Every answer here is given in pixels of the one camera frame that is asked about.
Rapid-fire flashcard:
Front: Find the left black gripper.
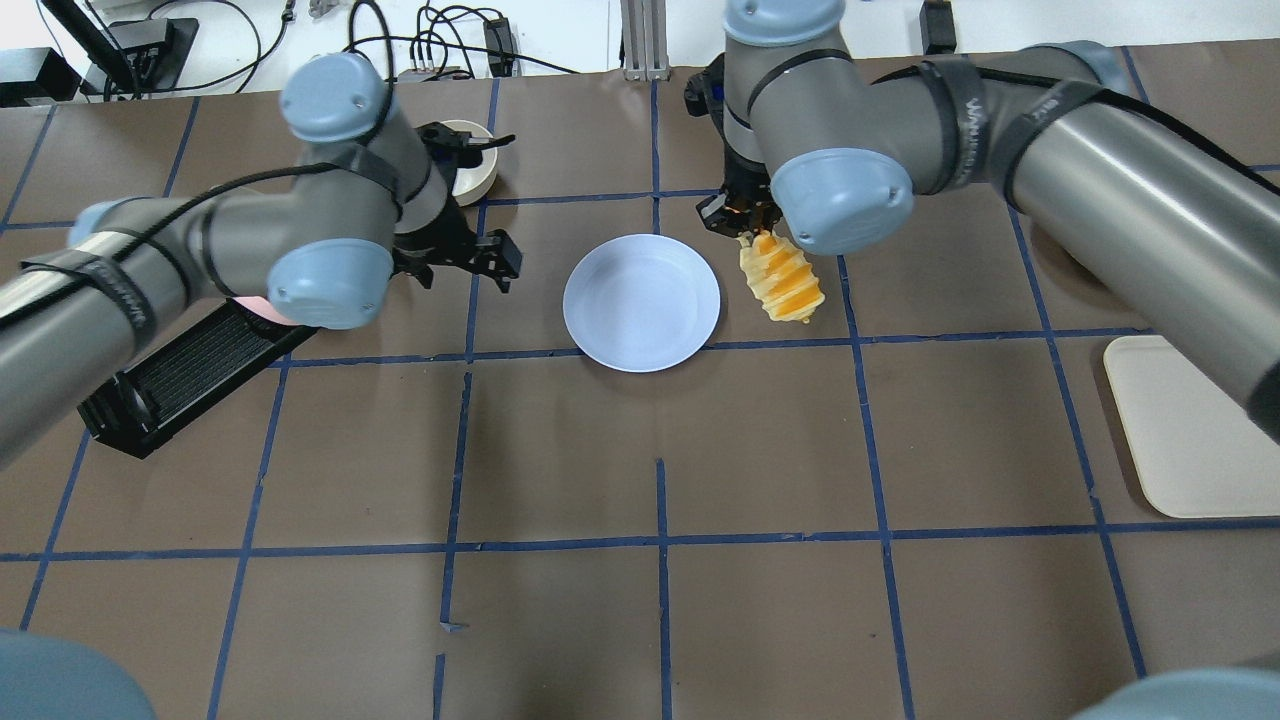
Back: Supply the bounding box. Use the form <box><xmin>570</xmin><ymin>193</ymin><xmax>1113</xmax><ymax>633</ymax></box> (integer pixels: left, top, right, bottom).
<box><xmin>392</xmin><ymin>122</ymin><xmax>524</xmax><ymax>293</ymax></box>

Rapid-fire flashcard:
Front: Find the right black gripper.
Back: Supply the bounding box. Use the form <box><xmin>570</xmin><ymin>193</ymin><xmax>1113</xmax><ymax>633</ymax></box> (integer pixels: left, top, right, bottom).
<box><xmin>696</xmin><ymin>165</ymin><xmax>785</xmax><ymax>237</ymax></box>

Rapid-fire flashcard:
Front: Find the yellow croissant bread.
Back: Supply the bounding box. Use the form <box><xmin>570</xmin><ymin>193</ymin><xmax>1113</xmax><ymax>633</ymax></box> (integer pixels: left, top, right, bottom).
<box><xmin>737</xmin><ymin>231</ymin><xmax>826</xmax><ymax>324</ymax></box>

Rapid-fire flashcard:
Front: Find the light blue plate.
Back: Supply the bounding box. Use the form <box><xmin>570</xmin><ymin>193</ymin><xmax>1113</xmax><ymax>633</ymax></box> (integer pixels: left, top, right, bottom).
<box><xmin>562</xmin><ymin>234</ymin><xmax>722</xmax><ymax>373</ymax></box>

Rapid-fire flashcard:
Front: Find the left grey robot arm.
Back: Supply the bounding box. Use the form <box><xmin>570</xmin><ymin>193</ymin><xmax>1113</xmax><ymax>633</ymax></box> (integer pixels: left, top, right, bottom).
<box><xmin>1</xmin><ymin>53</ymin><xmax>522</xmax><ymax>465</ymax></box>

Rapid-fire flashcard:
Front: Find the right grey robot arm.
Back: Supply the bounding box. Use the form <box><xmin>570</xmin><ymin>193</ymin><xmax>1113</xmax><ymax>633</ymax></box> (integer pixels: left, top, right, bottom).
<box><xmin>684</xmin><ymin>1</ymin><xmax>1279</xmax><ymax>437</ymax></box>

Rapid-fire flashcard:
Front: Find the pink plate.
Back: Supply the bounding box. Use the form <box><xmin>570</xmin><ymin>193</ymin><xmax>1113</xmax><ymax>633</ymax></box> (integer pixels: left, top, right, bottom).
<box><xmin>232</xmin><ymin>296</ymin><xmax>312</xmax><ymax>328</ymax></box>

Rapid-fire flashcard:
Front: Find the beige bowl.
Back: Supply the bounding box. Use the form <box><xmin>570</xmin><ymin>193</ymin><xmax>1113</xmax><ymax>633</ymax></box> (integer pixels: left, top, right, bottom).
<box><xmin>435</xmin><ymin>119</ymin><xmax>502</xmax><ymax>208</ymax></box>

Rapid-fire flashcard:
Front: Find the black monitor stand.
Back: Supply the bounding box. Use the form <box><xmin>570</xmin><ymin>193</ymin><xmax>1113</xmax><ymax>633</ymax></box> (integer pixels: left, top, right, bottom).
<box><xmin>38</xmin><ymin>1</ymin><xmax>200</xmax><ymax>99</ymax></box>

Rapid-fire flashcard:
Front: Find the black dish rack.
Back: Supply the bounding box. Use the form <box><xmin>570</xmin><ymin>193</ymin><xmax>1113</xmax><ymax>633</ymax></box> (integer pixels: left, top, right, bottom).
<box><xmin>77</xmin><ymin>299</ymin><xmax>317</xmax><ymax>459</ymax></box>

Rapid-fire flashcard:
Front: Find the cream rectangular tray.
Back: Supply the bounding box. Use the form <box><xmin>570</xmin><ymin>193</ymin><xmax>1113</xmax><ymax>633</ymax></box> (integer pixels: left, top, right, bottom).
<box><xmin>1102</xmin><ymin>334</ymin><xmax>1279</xmax><ymax>520</ymax></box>

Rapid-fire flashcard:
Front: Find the aluminium frame post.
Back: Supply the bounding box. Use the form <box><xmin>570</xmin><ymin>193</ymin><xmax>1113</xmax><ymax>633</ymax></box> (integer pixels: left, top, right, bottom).
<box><xmin>620</xmin><ymin>0</ymin><xmax>669</xmax><ymax>82</ymax></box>

